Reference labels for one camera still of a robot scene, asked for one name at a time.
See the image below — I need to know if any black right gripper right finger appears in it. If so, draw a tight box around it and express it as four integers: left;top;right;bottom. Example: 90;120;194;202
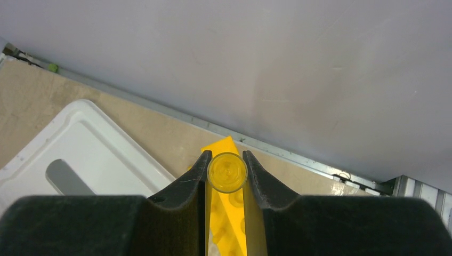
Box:
243;151;451;255

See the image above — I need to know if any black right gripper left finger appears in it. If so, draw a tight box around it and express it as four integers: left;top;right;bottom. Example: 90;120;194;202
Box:
1;150;212;255

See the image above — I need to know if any clear glass test tube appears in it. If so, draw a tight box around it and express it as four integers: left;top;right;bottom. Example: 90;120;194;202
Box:
207;152;248;194

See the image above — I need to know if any yellow test tube rack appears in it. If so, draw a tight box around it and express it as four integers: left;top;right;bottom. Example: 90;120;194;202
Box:
201;136;247;255

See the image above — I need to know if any white plastic bin lid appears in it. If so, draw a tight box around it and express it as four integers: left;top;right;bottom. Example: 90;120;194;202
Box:
1;99;175;212

